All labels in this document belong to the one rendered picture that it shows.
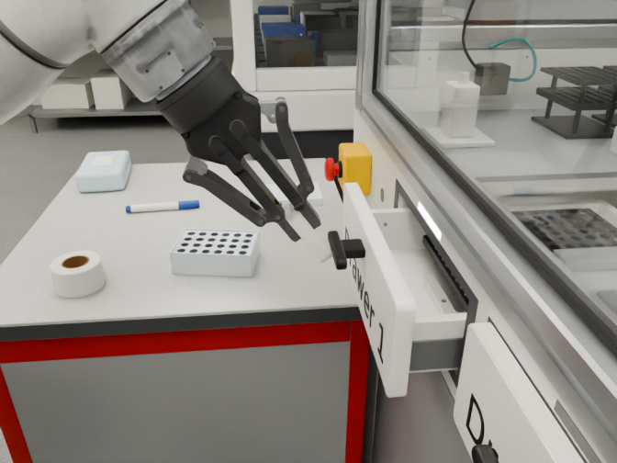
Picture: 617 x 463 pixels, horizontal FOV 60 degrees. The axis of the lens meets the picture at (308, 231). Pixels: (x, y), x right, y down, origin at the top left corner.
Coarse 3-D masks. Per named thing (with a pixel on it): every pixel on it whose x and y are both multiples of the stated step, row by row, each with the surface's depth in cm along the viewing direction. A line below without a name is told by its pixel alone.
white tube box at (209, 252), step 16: (192, 240) 85; (208, 240) 86; (224, 240) 86; (240, 240) 85; (256, 240) 85; (176, 256) 81; (192, 256) 81; (208, 256) 81; (224, 256) 80; (240, 256) 80; (256, 256) 86; (176, 272) 82; (192, 272) 82; (208, 272) 82; (224, 272) 82; (240, 272) 81
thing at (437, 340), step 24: (384, 216) 71; (408, 216) 72; (408, 240) 73; (408, 264) 70; (432, 264) 70; (432, 312) 61; (456, 312) 61; (432, 336) 50; (456, 336) 51; (432, 360) 51; (456, 360) 52
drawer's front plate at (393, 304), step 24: (360, 192) 68; (360, 216) 62; (384, 240) 57; (360, 264) 62; (384, 264) 52; (384, 288) 51; (408, 288) 48; (384, 312) 51; (408, 312) 46; (384, 336) 51; (408, 336) 48; (384, 360) 52; (408, 360) 49; (384, 384) 52
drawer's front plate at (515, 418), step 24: (480, 336) 42; (480, 360) 42; (504, 360) 40; (480, 384) 42; (504, 384) 38; (528, 384) 37; (456, 408) 48; (480, 408) 42; (504, 408) 38; (528, 408) 36; (504, 432) 38; (528, 432) 35; (552, 432) 34; (504, 456) 39; (528, 456) 35; (552, 456) 32; (576, 456) 32
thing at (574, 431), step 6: (558, 402) 34; (558, 408) 34; (558, 414) 34; (564, 414) 34; (564, 420) 34; (570, 420) 33; (570, 426) 33; (576, 426) 32; (570, 432) 33; (576, 432) 32; (576, 438) 32; (582, 438) 32; (582, 444) 32; (588, 444) 31; (582, 450) 32; (588, 450) 31; (588, 456) 31; (594, 456) 31; (594, 462) 31; (600, 462) 30
